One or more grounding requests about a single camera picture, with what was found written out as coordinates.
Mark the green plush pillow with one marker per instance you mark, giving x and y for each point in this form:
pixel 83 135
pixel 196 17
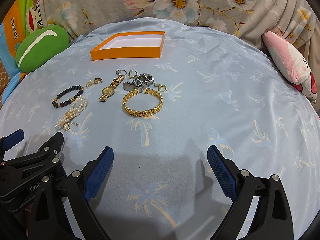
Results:
pixel 40 46

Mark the colourful cartoon monkey blanket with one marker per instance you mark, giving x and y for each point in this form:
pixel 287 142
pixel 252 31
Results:
pixel 23 18

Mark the gold leaf bangle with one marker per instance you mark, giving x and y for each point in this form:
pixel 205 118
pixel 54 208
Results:
pixel 142 104

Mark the gold wristwatch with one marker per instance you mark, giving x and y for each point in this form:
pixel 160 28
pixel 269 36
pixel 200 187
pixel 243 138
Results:
pixel 109 90

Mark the gold pendant hoop earring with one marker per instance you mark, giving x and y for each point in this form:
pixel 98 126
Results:
pixel 160 87

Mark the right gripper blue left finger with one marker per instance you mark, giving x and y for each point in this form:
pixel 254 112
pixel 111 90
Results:
pixel 81 186

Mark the light blue palm bedsheet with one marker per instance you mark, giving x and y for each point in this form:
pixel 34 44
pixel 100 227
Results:
pixel 220 91

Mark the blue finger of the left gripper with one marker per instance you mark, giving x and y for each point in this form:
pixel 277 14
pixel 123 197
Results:
pixel 28 170
pixel 8 142

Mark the orange shallow box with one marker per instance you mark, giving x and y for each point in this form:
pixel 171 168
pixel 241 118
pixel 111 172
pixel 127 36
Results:
pixel 136 44

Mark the grey floral blanket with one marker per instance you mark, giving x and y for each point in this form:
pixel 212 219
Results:
pixel 293 20

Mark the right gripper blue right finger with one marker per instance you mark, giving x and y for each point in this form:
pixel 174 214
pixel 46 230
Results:
pixel 272 218

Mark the pink white plush pillow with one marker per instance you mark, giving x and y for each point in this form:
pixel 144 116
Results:
pixel 292 64

